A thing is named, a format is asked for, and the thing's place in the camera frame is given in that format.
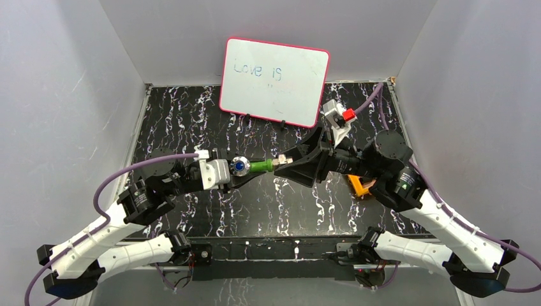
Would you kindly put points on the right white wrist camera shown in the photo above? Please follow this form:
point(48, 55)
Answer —
point(340, 119)

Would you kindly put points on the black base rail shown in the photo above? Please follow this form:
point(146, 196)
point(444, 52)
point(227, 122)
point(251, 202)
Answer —
point(276, 257)

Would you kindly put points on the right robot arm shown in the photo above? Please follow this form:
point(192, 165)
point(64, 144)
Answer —
point(473, 263)

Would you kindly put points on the orange parts bin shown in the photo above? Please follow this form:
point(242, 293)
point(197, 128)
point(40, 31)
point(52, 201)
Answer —
point(360, 188)

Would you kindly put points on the pink framed whiteboard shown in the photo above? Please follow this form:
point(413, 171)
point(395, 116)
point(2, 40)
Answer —
point(273, 81)

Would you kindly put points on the silver hex nut fitting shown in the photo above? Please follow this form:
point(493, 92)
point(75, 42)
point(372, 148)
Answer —
point(281, 160)

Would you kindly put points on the green water faucet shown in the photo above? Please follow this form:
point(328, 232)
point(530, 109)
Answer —
point(242, 166)

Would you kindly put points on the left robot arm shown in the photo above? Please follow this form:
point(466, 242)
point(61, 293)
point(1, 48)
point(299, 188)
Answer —
point(75, 267)

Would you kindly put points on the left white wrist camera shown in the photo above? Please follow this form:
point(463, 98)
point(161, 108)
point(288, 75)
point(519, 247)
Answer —
point(214, 170)

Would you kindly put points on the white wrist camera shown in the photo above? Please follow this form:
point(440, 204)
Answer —
point(340, 119)
point(214, 170)

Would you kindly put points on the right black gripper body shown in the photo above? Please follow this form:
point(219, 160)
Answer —
point(348, 161)

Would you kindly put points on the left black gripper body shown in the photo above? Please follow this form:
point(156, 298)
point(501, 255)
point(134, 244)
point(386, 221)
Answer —
point(230, 178)

